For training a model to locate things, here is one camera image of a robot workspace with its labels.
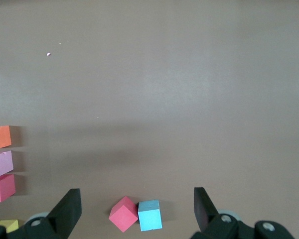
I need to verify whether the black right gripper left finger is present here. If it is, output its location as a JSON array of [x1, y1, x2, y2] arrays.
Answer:
[[0, 188, 82, 239]]

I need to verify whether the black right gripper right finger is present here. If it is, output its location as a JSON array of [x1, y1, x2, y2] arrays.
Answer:
[[190, 187, 295, 239]]

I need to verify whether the yellow foam cube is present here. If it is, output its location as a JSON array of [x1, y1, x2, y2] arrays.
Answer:
[[0, 219, 19, 234]]

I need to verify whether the red foam cube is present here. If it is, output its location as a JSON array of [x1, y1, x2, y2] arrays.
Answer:
[[0, 174, 16, 204], [108, 196, 139, 233]]

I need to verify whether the pink foam cube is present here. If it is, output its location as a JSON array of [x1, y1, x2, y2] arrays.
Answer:
[[0, 150, 14, 177]]

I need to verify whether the orange foam cube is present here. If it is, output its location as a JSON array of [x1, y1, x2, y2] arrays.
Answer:
[[0, 125, 12, 150]]

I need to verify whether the light blue foam cube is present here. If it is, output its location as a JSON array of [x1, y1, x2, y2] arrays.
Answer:
[[138, 199, 163, 232]]

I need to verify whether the brown table cover sheet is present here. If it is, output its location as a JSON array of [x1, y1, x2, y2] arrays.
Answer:
[[0, 0, 299, 239]]

